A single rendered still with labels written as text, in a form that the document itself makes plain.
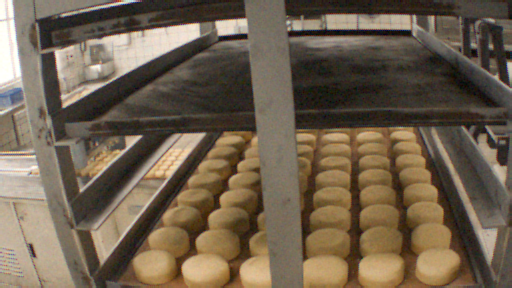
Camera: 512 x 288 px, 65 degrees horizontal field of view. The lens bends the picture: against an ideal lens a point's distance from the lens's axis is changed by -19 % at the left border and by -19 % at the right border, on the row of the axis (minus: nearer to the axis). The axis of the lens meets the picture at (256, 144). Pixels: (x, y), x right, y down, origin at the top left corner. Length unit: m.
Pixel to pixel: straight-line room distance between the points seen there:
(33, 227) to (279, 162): 2.51
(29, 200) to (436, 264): 2.46
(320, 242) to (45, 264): 2.53
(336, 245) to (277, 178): 0.15
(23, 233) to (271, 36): 2.65
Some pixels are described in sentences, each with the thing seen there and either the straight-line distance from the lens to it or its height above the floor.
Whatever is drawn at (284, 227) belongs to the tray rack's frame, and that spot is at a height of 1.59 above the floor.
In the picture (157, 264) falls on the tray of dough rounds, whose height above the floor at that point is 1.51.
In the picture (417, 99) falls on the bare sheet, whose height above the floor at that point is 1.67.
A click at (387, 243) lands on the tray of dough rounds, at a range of 0.52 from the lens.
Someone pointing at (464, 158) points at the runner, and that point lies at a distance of 0.57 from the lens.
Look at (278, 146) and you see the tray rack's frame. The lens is 0.38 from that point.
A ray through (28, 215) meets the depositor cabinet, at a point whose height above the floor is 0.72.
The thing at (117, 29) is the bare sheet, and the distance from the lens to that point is 0.41.
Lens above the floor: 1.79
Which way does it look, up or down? 19 degrees down
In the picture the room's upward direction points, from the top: 5 degrees counter-clockwise
